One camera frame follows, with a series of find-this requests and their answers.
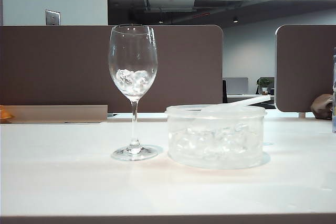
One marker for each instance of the wide brown desk partition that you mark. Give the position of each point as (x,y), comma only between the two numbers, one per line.
(52,64)

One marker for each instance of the clear wine glass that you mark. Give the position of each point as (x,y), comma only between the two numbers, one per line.
(134,119)

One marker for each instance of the round translucent plastic ice container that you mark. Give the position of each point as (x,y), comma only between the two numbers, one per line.
(215,159)

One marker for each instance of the brown lumpy object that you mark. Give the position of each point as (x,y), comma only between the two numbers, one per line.
(321,106)

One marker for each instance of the green potted plant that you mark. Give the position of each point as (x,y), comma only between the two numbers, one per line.
(264,82)

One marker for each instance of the black office chair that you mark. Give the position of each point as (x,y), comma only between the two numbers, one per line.
(224,91)

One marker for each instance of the white plastic ice shovel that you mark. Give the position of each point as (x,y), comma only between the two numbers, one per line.
(260,100)

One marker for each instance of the beige cardboard box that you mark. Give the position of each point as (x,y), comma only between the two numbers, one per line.
(52,113)

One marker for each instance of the grey background screen panel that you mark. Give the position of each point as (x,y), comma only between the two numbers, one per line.
(237,85)

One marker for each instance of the brown desk partition rounded corners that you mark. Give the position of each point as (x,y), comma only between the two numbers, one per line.
(302,64)

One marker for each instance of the clear plastic bottle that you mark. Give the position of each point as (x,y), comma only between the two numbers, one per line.
(334,90)

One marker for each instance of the grey wall switch plate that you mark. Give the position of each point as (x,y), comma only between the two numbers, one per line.
(53,17)

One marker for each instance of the clear ice cube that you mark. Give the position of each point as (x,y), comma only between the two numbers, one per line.
(141,79)
(123,78)

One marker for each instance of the white background desk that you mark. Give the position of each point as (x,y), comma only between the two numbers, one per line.
(244,96)

